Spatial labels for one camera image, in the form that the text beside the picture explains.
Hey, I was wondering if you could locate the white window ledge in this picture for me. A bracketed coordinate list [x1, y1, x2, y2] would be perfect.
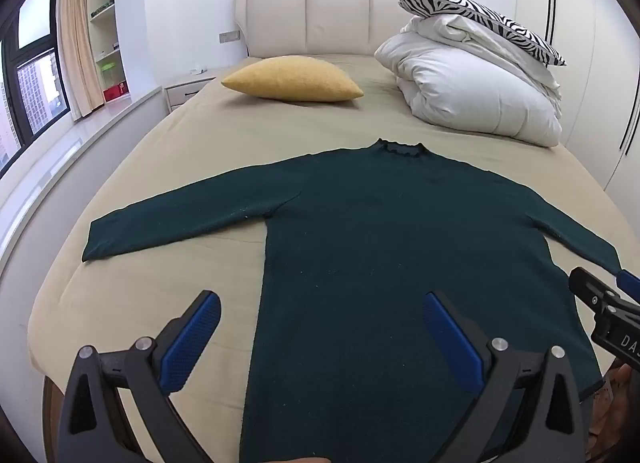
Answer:
[0, 85, 166, 269]

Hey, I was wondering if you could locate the yellow pillow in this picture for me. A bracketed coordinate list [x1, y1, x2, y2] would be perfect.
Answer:
[220, 56, 364, 102]

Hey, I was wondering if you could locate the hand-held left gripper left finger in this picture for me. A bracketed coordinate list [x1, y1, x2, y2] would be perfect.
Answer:
[57, 289, 223, 463]

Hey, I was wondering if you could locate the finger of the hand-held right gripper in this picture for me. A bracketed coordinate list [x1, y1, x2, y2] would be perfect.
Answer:
[616, 269, 640, 304]
[569, 267, 621, 316]

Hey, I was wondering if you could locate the zebra striped pillow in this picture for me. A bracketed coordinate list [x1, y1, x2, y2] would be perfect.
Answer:
[397, 0, 567, 67]

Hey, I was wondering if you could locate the dark green sweater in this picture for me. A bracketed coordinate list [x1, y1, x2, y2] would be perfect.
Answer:
[81, 139, 623, 463]

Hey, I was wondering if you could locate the white wall shelf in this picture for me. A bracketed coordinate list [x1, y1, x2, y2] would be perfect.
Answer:
[87, 0, 128, 104]

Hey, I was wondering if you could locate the white wardrobe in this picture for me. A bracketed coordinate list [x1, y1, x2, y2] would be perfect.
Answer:
[515, 0, 640, 224]

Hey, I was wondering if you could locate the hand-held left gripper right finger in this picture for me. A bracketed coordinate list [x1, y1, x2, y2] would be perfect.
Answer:
[422, 290, 586, 463]

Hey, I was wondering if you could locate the beige padded headboard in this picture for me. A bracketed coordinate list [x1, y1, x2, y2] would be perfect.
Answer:
[234, 0, 416, 61]

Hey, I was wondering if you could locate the white nightstand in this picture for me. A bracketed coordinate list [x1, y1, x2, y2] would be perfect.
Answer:
[164, 68, 231, 114]

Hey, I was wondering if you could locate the white folded duvet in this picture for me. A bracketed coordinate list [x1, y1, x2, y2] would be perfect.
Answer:
[374, 15, 563, 148]

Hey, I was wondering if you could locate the beige curtain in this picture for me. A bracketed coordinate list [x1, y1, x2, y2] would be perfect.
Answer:
[56, 0, 106, 122]

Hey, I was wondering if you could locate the black framed window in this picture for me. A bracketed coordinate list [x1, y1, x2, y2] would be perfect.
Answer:
[0, 0, 71, 174]

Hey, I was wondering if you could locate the bed with beige sheet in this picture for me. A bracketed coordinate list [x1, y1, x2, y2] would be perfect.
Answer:
[27, 55, 631, 463]

